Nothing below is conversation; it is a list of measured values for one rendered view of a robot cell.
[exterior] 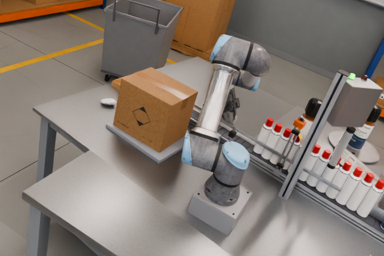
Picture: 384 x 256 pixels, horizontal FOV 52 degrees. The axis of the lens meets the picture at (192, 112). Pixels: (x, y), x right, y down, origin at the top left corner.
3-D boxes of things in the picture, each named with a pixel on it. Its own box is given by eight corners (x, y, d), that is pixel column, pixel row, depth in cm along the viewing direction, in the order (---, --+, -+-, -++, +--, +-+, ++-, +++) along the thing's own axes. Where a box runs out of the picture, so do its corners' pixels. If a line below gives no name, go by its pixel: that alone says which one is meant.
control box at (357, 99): (362, 127, 168) (384, 89, 159) (332, 127, 161) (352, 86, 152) (347, 114, 176) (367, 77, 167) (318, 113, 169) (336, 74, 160)
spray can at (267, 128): (263, 152, 209) (277, 120, 199) (259, 156, 204) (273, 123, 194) (255, 147, 211) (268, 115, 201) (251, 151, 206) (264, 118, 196)
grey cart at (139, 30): (119, 55, 479) (132, -24, 432) (168, 71, 478) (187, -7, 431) (91, 84, 402) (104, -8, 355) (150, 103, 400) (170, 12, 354)
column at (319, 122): (289, 196, 190) (351, 74, 157) (285, 201, 186) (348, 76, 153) (280, 191, 191) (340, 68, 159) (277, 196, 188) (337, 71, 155)
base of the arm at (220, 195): (241, 188, 169) (248, 171, 164) (234, 211, 156) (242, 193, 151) (208, 175, 171) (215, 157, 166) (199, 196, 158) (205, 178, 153)
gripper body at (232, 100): (240, 108, 213) (237, 86, 211) (233, 112, 207) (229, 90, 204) (228, 108, 218) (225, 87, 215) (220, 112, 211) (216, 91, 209)
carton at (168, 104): (185, 135, 209) (198, 91, 196) (159, 153, 190) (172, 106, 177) (141, 110, 220) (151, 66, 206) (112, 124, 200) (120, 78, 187)
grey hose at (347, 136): (335, 167, 176) (356, 128, 166) (333, 170, 173) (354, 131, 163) (328, 163, 178) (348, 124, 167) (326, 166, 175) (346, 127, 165)
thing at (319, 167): (317, 184, 196) (335, 151, 186) (314, 188, 192) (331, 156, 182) (307, 179, 198) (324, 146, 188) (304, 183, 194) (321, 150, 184)
